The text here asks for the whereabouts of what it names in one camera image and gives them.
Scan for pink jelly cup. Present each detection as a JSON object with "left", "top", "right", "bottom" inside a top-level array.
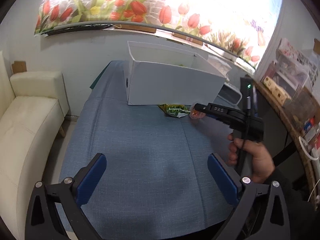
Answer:
[{"left": 189, "top": 105, "right": 206, "bottom": 119}]

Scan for person's right hand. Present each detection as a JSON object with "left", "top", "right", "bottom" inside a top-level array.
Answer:
[{"left": 227, "top": 133, "right": 275, "bottom": 183}]

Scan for wooden block toy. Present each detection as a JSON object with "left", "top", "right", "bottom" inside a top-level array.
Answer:
[{"left": 263, "top": 76, "right": 292, "bottom": 106}]

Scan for wooden side shelf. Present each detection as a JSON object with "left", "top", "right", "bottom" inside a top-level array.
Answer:
[{"left": 253, "top": 80, "right": 317, "bottom": 207}]

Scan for tissue pack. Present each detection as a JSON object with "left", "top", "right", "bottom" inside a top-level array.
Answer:
[{"left": 208, "top": 55, "right": 232, "bottom": 78}]

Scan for yellow green snack packet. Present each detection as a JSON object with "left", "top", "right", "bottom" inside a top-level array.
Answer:
[{"left": 158, "top": 104, "right": 190, "bottom": 118}]

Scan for clear plastic storage box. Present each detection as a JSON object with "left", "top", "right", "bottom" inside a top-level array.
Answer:
[{"left": 272, "top": 38, "right": 319, "bottom": 97}]

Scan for white cardboard box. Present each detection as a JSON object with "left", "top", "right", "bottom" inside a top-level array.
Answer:
[{"left": 123, "top": 41, "right": 226, "bottom": 105}]

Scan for blue tablecloth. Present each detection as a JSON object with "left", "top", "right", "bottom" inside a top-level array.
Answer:
[{"left": 60, "top": 61, "right": 232, "bottom": 239}]

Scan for tulip print window blind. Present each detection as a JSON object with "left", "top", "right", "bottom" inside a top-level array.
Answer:
[{"left": 35, "top": 0, "right": 283, "bottom": 67}]

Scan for cream leather sofa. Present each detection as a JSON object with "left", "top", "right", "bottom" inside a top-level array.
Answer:
[{"left": 1, "top": 60, "right": 69, "bottom": 239}]

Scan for brown cardboard piece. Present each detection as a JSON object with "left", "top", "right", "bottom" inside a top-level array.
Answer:
[{"left": 11, "top": 61, "right": 27, "bottom": 74}]

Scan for white cable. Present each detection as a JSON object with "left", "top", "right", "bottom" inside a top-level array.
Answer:
[{"left": 298, "top": 135, "right": 320, "bottom": 161}]

